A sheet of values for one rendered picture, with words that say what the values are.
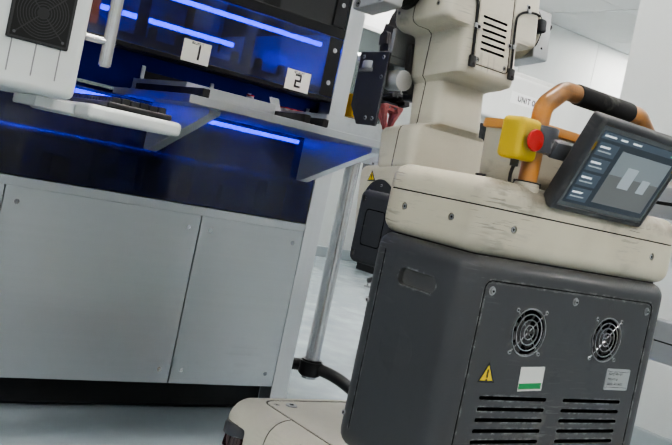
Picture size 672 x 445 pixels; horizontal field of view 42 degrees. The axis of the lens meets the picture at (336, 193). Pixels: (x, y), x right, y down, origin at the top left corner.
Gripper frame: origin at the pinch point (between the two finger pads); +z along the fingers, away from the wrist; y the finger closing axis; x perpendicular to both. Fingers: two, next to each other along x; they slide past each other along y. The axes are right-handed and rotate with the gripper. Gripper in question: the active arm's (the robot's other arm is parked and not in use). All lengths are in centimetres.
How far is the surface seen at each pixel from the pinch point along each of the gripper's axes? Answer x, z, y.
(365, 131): 6.4, 1.6, 0.8
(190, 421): 22, 84, 48
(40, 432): 67, 86, 39
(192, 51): 42, -17, 36
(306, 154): -0.1, 3.9, 36.5
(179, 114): 50, 4, 22
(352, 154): 0.1, 5.6, 13.7
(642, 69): -144, -56, 22
